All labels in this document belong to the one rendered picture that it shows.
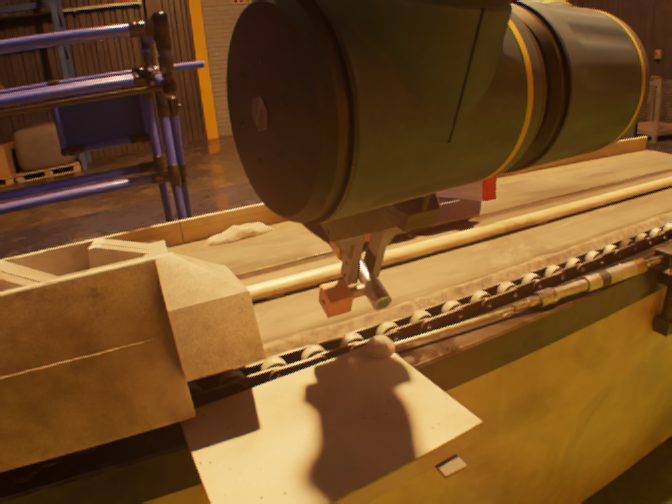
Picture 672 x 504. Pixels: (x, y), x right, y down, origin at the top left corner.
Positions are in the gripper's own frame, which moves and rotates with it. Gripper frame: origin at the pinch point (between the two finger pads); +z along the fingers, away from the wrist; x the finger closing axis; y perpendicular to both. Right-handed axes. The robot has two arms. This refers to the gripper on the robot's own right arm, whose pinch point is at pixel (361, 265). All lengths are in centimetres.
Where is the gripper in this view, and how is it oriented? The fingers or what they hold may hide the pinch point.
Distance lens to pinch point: 63.2
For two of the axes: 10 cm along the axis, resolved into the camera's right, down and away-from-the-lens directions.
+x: -9.1, 2.2, -3.6
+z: -1.0, 7.1, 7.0
